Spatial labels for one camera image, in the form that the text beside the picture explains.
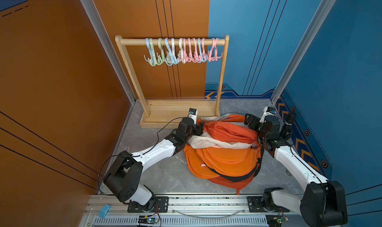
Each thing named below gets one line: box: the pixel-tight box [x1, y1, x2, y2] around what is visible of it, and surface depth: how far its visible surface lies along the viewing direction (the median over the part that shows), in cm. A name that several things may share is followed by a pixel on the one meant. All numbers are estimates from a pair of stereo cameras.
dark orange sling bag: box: [207, 174, 255, 196], surface depth 77 cm
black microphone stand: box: [284, 106, 297, 125], surface depth 78 cm
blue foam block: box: [98, 204, 111, 219], surface depth 72 cm
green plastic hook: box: [152, 37, 166, 66], surface depth 76 cm
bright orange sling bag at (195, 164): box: [183, 143, 220, 179], surface depth 81 cm
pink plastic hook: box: [206, 37, 223, 63], surface depth 76 cm
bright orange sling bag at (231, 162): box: [195, 142, 262, 177], surface depth 77 cm
